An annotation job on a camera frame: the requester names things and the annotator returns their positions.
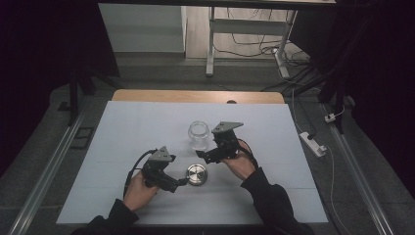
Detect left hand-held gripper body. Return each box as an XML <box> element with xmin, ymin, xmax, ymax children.
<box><xmin>141</xmin><ymin>145</ymin><xmax>180</xmax><ymax>194</ymax></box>

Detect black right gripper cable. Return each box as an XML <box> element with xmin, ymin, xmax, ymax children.
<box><xmin>237</xmin><ymin>139</ymin><xmax>260</xmax><ymax>170</ymax></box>

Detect thin white cable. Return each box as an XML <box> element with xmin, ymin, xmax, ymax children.
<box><xmin>324</xmin><ymin>145</ymin><xmax>352</xmax><ymax>235</ymax></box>

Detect white cabinet panel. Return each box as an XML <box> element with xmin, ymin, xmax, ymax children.
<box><xmin>98</xmin><ymin>3</ymin><xmax>188</xmax><ymax>54</ymax></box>

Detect white table mat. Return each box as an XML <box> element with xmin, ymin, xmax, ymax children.
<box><xmin>56</xmin><ymin>100</ymin><xmax>329</xmax><ymax>227</ymax></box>

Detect clear glass jar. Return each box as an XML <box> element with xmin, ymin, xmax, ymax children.
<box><xmin>187</xmin><ymin>120</ymin><xmax>212</xmax><ymax>152</ymax></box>

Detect white power strip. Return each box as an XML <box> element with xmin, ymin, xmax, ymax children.
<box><xmin>299</xmin><ymin>131</ymin><xmax>328</xmax><ymax>159</ymax></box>

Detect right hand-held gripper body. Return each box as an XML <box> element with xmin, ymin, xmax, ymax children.
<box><xmin>206</xmin><ymin>120</ymin><xmax>245</xmax><ymax>165</ymax></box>

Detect dark curtain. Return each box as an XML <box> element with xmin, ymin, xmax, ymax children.
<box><xmin>288</xmin><ymin>0</ymin><xmax>415</xmax><ymax>199</ymax></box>
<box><xmin>0</xmin><ymin>0</ymin><xmax>121</xmax><ymax>179</ymax></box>

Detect person's left hand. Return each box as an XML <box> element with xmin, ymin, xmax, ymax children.
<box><xmin>122</xmin><ymin>169</ymin><xmax>161</xmax><ymax>213</ymax></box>

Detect white desk frame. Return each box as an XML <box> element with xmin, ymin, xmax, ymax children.
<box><xmin>205</xmin><ymin>6</ymin><xmax>299</xmax><ymax>79</ymax></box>

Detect aluminium floor rail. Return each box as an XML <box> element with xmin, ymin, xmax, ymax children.
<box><xmin>7</xmin><ymin>97</ymin><xmax>92</xmax><ymax>235</ymax></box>
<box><xmin>321</xmin><ymin>104</ymin><xmax>396</xmax><ymax>235</ymax></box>

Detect black rectangular floor frame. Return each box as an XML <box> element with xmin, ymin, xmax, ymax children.
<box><xmin>69</xmin><ymin>126</ymin><xmax>96</xmax><ymax>151</ymax></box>

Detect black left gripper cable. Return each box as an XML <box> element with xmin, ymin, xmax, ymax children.
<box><xmin>122</xmin><ymin>148</ymin><xmax>159</xmax><ymax>199</ymax></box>

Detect person's right hand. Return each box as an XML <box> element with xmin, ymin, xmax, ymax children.
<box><xmin>220</xmin><ymin>139</ymin><xmax>258</xmax><ymax>182</ymax></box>

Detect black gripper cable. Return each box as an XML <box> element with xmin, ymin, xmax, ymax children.
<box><xmin>237</xmin><ymin>139</ymin><xmax>260</xmax><ymax>170</ymax></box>
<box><xmin>122</xmin><ymin>148</ymin><xmax>159</xmax><ymax>199</ymax></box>

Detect round silver metal lid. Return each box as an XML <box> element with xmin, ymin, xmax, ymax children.
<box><xmin>185</xmin><ymin>163</ymin><xmax>208</xmax><ymax>187</ymax></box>

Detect black metal stand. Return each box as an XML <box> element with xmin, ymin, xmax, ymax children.
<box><xmin>58</xmin><ymin>65</ymin><xmax>123</xmax><ymax>127</ymax></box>
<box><xmin>283</xmin><ymin>65</ymin><xmax>348</xmax><ymax>135</ymax></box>

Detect black floor cables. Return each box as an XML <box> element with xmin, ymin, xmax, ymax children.
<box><xmin>213</xmin><ymin>8</ymin><xmax>322</xmax><ymax>96</ymax></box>

